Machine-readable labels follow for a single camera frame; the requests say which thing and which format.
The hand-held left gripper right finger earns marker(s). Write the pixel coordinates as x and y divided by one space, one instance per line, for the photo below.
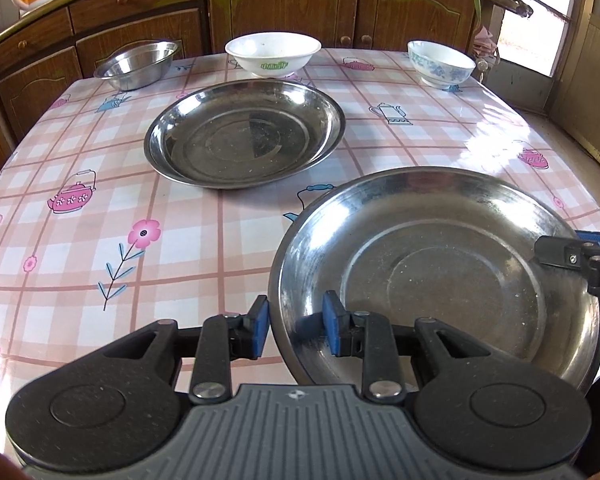
332 327

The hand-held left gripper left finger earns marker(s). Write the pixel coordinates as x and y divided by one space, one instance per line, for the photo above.
261 322

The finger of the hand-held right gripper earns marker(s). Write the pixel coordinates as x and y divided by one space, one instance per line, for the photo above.
555 252
592 236

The small steel plate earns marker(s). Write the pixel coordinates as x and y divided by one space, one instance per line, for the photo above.
430 260

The blue patterned white bowl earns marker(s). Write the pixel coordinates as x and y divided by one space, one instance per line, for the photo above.
440 67

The white bowl with green print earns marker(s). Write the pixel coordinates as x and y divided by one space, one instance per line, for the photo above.
272 55

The steel bowl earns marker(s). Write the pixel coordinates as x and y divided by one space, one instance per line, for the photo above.
135 67

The tan door panel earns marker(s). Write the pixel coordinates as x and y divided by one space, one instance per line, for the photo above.
590 85

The pink checked tablecloth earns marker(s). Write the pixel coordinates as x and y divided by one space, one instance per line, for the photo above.
130 185

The pink cloth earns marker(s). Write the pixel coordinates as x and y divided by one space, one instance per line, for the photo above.
485 42

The wooden cabinet with drawers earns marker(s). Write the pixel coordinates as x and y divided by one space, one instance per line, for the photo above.
130 5

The window with frame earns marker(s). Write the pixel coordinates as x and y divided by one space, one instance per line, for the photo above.
540 25

